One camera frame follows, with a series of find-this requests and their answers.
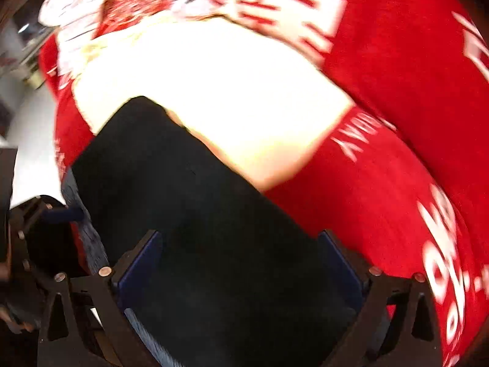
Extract blue leaf-print cloth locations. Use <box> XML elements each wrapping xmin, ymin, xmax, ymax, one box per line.
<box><xmin>61</xmin><ymin>168</ymin><xmax>180</xmax><ymax>367</ymax></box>

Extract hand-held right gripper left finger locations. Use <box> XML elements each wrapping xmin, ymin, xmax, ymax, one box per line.
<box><xmin>36</xmin><ymin>229</ymin><xmax>165</xmax><ymax>367</ymax></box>

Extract black pants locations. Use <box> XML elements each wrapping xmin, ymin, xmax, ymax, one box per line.
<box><xmin>71</xmin><ymin>95</ymin><xmax>363</xmax><ymax>367</ymax></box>

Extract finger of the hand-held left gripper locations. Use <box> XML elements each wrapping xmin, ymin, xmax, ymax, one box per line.
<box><xmin>40</xmin><ymin>203</ymin><xmax>85</xmax><ymax>225</ymax></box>

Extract white cloth with red-gold print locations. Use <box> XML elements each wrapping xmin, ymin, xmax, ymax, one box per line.
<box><xmin>71</xmin><ymin>15</ymin><xmax>354</xmax><ymax>194</ymax></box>

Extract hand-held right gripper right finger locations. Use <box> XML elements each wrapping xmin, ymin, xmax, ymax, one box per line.
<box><xmin>317</xmin><ymin>229</ymin><xmax>444</xmax><ymax>367</ymax></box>

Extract red printed blanket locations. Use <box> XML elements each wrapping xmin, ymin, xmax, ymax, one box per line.
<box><xmin>38</xmin><ymin>0</ymin><xmax>489</xmax><ymax>367</ymax></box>

